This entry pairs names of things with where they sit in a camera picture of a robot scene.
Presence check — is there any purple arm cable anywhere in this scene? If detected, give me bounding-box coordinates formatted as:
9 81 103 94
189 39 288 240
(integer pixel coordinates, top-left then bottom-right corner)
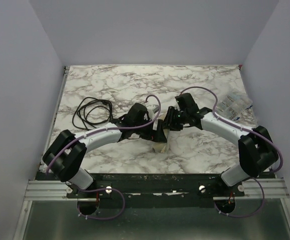
179 86 283 176
45 94 160 175

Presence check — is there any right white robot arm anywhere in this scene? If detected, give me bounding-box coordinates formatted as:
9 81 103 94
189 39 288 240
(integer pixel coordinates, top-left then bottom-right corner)
163 93 278 187

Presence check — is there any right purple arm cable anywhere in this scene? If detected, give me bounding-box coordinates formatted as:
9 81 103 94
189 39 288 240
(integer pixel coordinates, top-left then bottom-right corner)
179 86 283 176

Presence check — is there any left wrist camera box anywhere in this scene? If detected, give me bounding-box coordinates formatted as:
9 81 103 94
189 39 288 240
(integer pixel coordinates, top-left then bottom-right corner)
146 104 159 116

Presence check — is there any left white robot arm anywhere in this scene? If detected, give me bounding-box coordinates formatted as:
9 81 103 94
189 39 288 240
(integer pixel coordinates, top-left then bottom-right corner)
43 103 167 190

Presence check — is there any clear plastic screw box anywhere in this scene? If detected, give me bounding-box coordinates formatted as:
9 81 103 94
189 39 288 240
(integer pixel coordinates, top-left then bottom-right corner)
215 88 252 121

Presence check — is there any black coiled cable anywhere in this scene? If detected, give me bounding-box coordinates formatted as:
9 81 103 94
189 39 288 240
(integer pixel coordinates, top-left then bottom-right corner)
72 96 114 130

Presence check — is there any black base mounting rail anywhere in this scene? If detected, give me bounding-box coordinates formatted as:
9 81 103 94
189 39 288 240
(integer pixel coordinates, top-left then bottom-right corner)
67 173 244 209

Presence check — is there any beige umbrella case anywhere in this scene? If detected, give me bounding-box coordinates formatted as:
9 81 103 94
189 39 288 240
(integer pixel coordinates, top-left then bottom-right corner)
151 113 172 154

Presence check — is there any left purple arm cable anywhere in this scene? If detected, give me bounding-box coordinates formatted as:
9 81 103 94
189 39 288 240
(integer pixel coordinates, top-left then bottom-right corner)
45 94 160 175

